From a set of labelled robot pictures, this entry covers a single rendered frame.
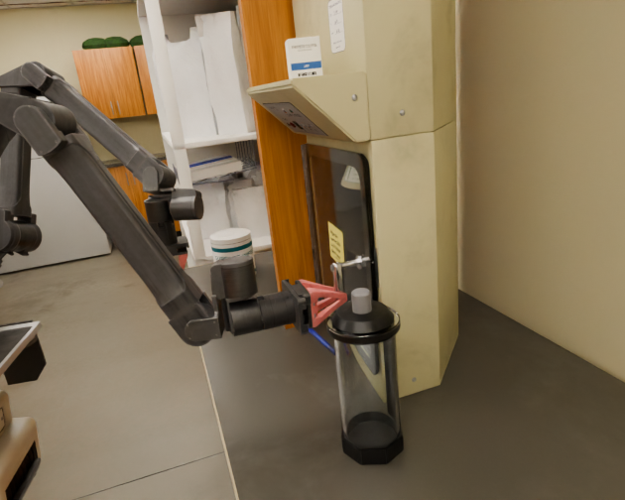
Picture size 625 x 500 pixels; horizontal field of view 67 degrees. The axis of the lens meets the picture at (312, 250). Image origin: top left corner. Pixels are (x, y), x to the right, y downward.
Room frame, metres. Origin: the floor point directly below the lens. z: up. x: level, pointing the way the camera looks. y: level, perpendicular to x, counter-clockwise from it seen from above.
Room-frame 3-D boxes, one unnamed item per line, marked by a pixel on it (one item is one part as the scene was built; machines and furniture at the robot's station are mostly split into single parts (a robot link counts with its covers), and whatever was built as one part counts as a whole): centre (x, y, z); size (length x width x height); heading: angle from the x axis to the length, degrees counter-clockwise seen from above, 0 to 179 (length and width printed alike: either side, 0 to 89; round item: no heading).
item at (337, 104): (0.87, -0.01, 1.46); 0.32 x 0.12 x 0.10; 17
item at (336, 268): (0.77, -0.05, 1.17); 0.05 x 0.03 x 0.10; 107
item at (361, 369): (0.63, -0.06, 1.06); 0.11 x 0.11 x 0.21
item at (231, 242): (1.47, 0.26, 1.02); 0.13 x 0.13 x 0.15
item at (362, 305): (0.63, -0.06, 1.18); 0.09 x 0.09 x 0.07
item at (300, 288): (0.75, 0.00, 1.15); 0.09 x 0.07 x 0.07; 107
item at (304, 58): (0.82, -0.02, 1.54); 0.05 x 0.05 x 0.06; 6
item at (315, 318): (0.76, 0.00, 1.15); 0.09 x 0.07 x 0.07; 107
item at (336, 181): (0.88, -0.05, 1.19); 0.30 x 0.01 x 0.40; 17
